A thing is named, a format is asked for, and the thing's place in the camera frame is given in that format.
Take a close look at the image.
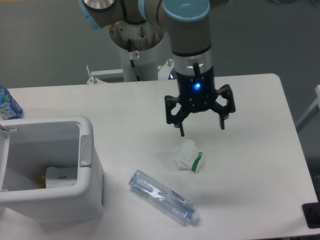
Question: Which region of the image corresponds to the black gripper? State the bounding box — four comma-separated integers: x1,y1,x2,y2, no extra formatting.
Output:
164,65,237,137

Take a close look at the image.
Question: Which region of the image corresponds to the white paper trash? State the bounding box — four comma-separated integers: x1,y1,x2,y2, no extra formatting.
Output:
172,139,204,173

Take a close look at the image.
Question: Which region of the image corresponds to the clear plastic bottle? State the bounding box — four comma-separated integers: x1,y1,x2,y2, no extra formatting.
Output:
128,170,200,225

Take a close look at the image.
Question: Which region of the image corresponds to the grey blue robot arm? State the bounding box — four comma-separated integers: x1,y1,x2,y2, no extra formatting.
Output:
79,0,236,129

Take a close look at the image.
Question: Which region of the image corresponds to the white plastic trash can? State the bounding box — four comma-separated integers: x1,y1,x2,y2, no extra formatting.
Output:
0,116,104,222

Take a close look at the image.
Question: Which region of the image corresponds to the white paper in bin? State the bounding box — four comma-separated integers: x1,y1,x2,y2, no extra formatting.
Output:
45,166,78,189

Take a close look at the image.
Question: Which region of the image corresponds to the black clamp at table edge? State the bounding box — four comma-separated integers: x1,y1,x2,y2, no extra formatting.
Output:
302,202,320,229

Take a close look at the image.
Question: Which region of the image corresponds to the blue labelled water bottle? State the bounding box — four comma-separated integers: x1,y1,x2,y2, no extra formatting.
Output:
0,85,24,120

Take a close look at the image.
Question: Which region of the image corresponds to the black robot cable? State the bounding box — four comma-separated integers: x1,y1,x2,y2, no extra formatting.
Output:
127,38,142,82

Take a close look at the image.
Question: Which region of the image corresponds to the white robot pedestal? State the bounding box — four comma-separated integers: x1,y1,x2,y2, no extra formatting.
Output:
109,20,165,82

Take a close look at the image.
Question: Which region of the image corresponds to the white metal base bracket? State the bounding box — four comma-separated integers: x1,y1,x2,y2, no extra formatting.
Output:
86,58,177,85

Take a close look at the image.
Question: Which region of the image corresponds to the white metal frame right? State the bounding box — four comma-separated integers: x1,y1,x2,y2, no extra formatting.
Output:
295,85,320,133

